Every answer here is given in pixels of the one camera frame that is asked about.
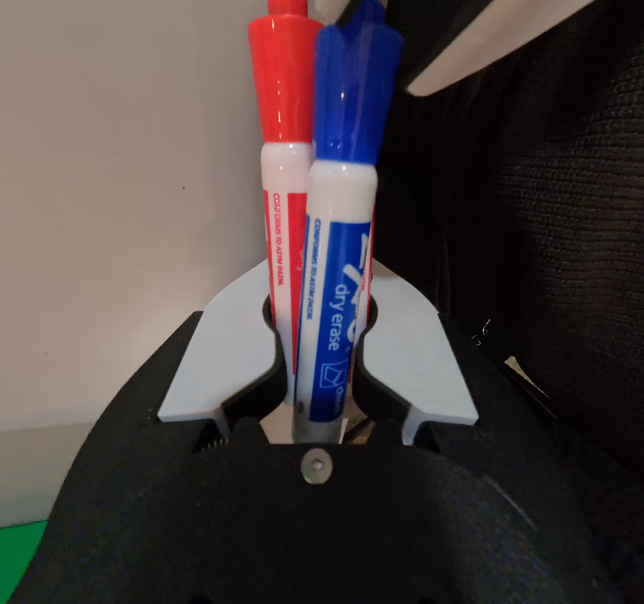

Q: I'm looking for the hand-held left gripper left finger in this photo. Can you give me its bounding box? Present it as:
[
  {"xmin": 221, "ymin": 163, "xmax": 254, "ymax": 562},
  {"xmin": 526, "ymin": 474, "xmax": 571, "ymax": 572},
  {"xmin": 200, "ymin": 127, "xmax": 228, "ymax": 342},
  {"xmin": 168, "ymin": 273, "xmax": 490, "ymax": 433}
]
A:
[{"xmin": 157, "ymin": 262, "xmax": 291, "ymax": 436}]

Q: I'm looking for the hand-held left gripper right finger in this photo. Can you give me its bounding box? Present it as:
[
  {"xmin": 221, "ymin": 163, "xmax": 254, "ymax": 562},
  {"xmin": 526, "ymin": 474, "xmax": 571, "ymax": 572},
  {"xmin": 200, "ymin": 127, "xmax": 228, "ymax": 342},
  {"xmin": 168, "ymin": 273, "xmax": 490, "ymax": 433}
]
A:
[{"xmin": 352, "ymin": 276, "xmax": 480, "ymax": 446}]

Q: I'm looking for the green plastic bin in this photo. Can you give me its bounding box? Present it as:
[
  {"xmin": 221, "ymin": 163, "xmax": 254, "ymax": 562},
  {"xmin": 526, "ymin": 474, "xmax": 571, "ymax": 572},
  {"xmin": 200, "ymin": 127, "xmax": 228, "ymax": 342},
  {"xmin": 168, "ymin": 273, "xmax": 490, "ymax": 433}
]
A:
[{"xmin": 0, "ymin": 520, "xmax": 49, "ymax": 604}]

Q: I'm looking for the red dry erase marker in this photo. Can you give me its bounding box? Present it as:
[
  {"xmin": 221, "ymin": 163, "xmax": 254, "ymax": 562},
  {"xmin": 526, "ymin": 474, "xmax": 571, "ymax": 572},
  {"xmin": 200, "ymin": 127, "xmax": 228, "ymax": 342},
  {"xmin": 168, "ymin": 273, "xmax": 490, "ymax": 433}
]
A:
[
  {"xmin": 247, "ymin": 0, "xmax": 325, "ymax": 407},
  {"xmin": 366, "ymin": 209, "xmax": 376, "ymax": 288}
]

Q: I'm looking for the blue dry erase marker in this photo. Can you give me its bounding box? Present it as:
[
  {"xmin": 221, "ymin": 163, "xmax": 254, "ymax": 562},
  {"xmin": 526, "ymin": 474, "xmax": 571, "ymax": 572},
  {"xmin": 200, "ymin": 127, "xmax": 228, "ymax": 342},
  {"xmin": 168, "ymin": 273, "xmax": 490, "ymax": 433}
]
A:
[{"xmin": 292, "ymin": 0, "xmax": 405, "ymax": 445}]

